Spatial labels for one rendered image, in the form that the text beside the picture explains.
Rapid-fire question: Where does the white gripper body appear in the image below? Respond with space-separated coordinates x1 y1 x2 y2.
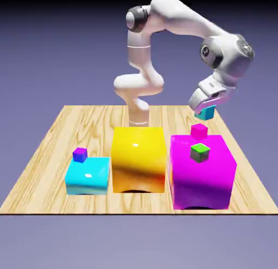
188 84 236 115

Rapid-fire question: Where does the large magenta box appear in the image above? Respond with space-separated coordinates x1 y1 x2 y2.
169 134 238 210

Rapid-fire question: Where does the small teal cube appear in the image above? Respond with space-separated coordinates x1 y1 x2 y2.
194 105 216 121

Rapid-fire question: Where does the small green cube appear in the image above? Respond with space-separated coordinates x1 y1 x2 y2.
189 143 211 163

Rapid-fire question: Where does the large cyan box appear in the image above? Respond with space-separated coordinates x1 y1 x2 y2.
65 156 110 196

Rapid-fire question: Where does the small purple cube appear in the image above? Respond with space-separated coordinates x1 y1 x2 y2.
72 147 88 163

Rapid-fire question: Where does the large yellow box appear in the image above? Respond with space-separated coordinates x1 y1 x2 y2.
111 126 166 194

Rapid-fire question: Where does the small pink cube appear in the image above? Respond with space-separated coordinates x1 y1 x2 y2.
190 123 209 140

